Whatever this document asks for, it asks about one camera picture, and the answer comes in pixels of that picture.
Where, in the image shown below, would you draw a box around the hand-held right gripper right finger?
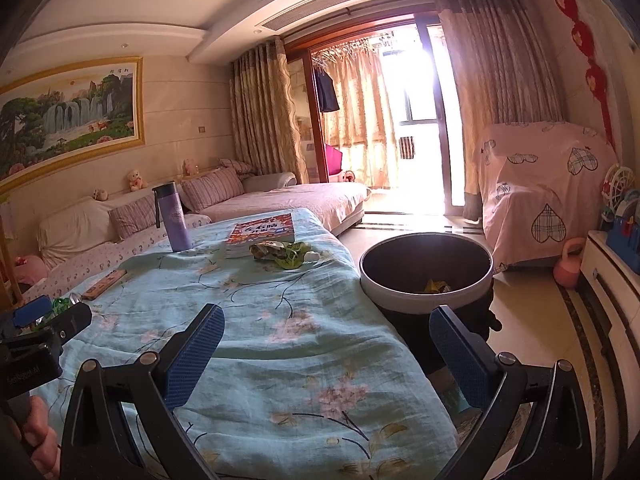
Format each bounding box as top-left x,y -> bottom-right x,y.
429,305 -> 593,480

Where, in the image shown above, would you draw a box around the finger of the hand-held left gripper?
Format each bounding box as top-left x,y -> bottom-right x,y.
12,295 -> 53,331
30,304 -> 93,356

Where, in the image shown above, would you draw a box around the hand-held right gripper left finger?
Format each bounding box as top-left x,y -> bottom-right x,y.
60,303 -> 226,480

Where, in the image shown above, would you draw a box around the crushed green can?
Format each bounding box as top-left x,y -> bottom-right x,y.
47,294 -> 83,318

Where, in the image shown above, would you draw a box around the white-rimmed trash bin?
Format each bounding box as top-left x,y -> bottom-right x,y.
359,232 -> 502,376

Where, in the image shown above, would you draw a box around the person's left hand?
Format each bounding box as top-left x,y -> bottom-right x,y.
10,395 -> 63,480

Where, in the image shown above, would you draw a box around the pink cushion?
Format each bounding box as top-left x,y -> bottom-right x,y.
12,254 -> 51,286

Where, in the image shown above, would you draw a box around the white pillow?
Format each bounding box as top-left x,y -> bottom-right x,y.
37,197 -> 118,266

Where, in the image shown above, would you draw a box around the floral blue tablecloth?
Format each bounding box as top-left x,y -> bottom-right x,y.
20,207 -> 461,480

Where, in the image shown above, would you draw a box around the striped pink pillow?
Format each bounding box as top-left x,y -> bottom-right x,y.
180,167 -> 246,213
108,194 -> 158,242

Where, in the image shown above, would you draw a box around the grey-green snack bag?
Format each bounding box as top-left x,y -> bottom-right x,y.
249,240 -> 313,271

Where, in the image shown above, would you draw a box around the pink kettlebell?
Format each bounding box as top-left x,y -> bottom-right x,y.
552,237 -> 587,288

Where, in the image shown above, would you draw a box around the purple water bottle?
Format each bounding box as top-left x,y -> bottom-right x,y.
151,181 -> 193,252

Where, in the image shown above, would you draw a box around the white low cabinet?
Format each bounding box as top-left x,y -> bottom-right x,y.
580,230 -> 640,406

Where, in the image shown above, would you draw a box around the pink heart-print covered armchair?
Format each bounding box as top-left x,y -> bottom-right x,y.
472,121 -> 618,273

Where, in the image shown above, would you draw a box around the floral-covered sofa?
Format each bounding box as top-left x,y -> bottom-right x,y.
10,170 -> 371,301

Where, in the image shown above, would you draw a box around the small striped pillow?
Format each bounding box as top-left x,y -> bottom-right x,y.
218,158 -> 256,176

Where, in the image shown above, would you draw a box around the framed landscape painting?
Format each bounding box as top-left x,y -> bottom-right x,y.
0,56 -> 146,196

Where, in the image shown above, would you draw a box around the colourful plastic toys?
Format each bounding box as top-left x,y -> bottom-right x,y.
597,165 -> 640,246

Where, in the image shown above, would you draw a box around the pink chair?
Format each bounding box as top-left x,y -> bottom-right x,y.
324,143 -> 343,181

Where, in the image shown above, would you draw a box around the beige patterned curtain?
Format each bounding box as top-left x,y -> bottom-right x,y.
230,35 -> 311,186
432,0 -> 566,221

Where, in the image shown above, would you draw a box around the sheer patterned curtain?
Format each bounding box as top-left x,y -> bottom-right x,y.
320,45 -> 401,188

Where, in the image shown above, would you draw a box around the hanging dark garment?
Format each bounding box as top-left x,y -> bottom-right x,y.
314,67 -> 341,113

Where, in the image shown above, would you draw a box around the red wall decoration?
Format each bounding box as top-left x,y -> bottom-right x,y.
540,0 -> 618,151

